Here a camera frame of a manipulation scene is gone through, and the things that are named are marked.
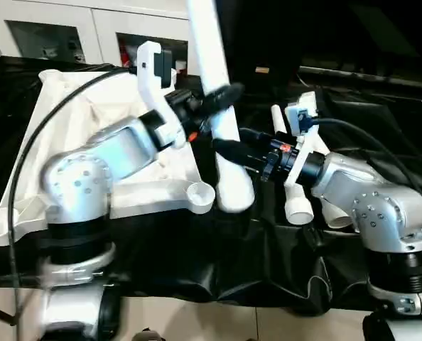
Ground black left wrist camera cable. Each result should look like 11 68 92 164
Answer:
6 69 134 331

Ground white plastic table leg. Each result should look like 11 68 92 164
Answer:
269 104 315 226
185 0 257 215
312 134 355 230

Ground white plastic table top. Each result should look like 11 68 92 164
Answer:
0 69 217 248

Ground black case with gold label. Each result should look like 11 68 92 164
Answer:
228 0 304 90

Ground black work mat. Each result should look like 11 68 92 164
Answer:
0 55 422 317

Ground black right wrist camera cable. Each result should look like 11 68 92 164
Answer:
305 116 422 200

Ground dark metal rod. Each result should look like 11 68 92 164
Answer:
299 65 422 90

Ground white glass-door cabinet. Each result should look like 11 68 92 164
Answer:
0 0 198 70

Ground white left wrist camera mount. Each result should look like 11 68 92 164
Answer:
136 40 190 150

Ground black metal stand leg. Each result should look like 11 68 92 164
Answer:
0 301 20 328

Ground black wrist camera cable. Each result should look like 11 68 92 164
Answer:
6 69 134 331
305 116 422 200

